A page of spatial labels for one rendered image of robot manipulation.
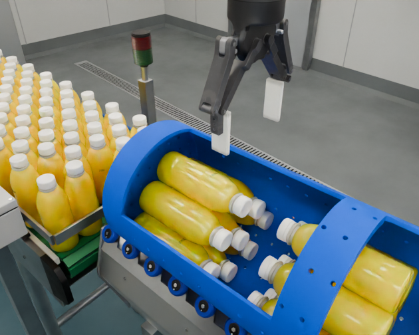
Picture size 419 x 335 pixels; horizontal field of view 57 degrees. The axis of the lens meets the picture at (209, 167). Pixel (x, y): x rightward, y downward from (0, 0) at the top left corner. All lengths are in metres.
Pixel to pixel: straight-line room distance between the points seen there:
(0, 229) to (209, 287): 0.47
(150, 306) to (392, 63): 3.58
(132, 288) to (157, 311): 0.09
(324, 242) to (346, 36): 3.82
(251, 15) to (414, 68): 3.62
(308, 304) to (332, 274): 0.05
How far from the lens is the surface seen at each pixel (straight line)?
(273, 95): 0.65
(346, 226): 0.59
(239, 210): 0.69
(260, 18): 0.52
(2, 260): 1.08
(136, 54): 1.32
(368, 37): 4.21
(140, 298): 0.95
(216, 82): 0.51
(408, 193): 2.89
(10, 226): 0.93
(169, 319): 0.90
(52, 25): 5.43
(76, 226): 0.99
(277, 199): 0.85
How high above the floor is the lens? 1.62
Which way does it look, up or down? 35 degrees down
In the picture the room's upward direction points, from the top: straight up
